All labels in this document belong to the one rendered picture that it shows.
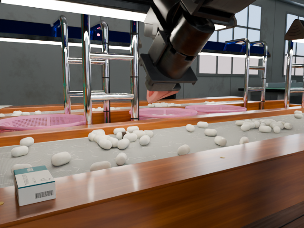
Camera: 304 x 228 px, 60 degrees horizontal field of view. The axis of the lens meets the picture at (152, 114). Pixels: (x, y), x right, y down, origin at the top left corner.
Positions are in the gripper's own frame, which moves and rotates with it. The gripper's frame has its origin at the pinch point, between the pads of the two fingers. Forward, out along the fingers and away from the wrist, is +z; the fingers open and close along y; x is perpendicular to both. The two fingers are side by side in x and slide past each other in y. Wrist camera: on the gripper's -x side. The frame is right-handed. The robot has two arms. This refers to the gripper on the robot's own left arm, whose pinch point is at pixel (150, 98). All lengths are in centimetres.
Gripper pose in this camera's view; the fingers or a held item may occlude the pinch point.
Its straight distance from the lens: 54.5
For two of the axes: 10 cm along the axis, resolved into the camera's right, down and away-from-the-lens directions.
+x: 3.4, 8.2, -4.6
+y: -8.5, 0.7, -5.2
